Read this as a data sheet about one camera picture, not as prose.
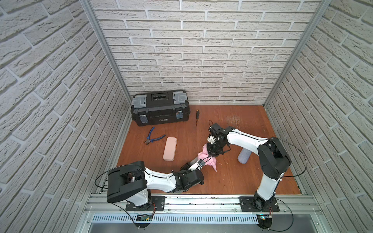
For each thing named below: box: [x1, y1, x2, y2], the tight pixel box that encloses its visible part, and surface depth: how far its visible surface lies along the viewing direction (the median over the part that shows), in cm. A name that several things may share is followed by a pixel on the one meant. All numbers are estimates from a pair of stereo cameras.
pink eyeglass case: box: [162, 136, 178, 162], surface depth 94 cm
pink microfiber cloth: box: [197, 143, 218, 172], surface depth 85 cm
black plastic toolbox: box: [130, 89, 191, 127], surface depth 100 cm
